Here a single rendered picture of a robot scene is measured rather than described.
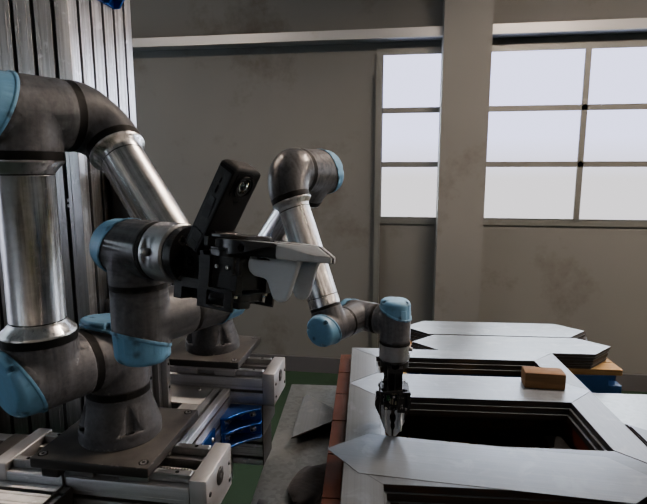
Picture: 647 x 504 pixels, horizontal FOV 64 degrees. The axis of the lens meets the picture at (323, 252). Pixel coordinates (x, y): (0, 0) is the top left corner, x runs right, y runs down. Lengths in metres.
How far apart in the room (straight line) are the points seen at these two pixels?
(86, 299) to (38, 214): 0.36
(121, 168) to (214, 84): 3.18
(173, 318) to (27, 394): 0.29
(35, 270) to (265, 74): 3.19
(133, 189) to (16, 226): 0.18
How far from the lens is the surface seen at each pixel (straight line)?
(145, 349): 0.72
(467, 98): 3.62
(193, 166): 4.08
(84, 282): 1.22
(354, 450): 1.35
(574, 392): 1.82
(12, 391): 0.95
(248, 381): 1.47
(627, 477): 1.42
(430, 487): 1.25
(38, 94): 0.91
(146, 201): 0.87
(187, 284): 0.63
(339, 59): 3.87
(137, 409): 1.06
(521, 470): 1.35
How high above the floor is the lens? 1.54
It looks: 9 degrees down
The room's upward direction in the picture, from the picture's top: straight up
